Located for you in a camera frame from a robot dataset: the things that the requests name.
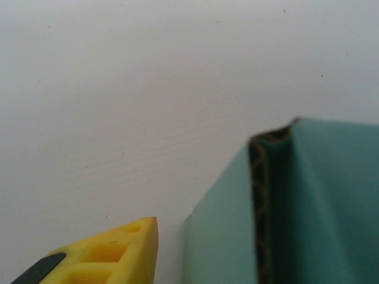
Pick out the teal cardboard box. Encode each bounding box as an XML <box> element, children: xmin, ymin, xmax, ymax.
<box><xmin>180</xmin><ymin>117</ymin><xmax>379</xmax><ymax>284</ymax></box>

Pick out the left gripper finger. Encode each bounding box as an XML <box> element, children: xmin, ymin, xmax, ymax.
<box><xmin>10</xmin><ymin>216</ymin><xmax>159</xmax><ymax>284</ymax></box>

